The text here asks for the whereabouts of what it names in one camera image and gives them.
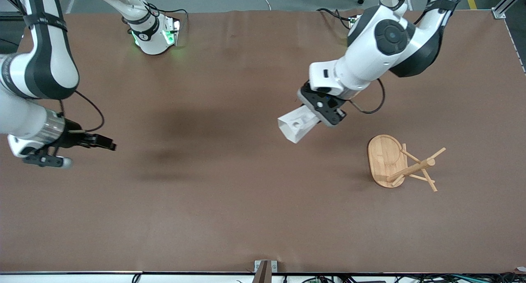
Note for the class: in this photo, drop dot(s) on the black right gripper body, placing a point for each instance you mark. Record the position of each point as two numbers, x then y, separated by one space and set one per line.
72 138

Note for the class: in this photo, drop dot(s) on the white faceted cup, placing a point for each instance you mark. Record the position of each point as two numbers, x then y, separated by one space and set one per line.
294 129

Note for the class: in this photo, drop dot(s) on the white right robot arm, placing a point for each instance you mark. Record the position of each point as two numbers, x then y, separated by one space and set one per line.
49 65

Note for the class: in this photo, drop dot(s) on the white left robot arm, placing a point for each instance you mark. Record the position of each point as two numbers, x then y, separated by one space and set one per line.
361 69

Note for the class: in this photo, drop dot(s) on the wooden cup rack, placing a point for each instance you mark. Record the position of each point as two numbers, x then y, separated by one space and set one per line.
382 159

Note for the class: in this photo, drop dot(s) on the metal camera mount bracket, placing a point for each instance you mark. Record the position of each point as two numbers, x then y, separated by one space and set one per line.
265 270

